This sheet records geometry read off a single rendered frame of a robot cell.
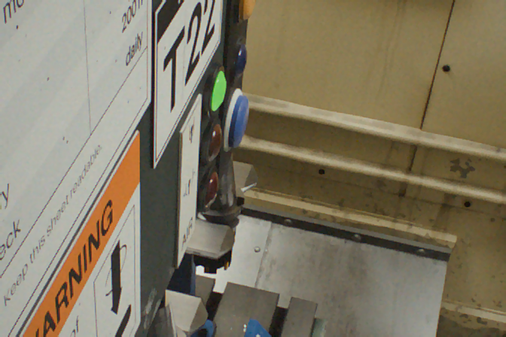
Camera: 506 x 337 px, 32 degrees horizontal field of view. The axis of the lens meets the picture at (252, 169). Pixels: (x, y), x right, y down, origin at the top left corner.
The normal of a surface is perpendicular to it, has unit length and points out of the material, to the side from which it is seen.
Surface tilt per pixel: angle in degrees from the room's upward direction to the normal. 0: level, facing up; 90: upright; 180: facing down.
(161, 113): 90
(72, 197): 90
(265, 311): 0
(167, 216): 90
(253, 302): 0
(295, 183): 90
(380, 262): 25
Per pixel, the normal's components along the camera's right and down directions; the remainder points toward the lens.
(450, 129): -0.23, 0.62
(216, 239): 0.08, -0.76
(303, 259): -0.03, -0.44
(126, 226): 0.97, 0.21
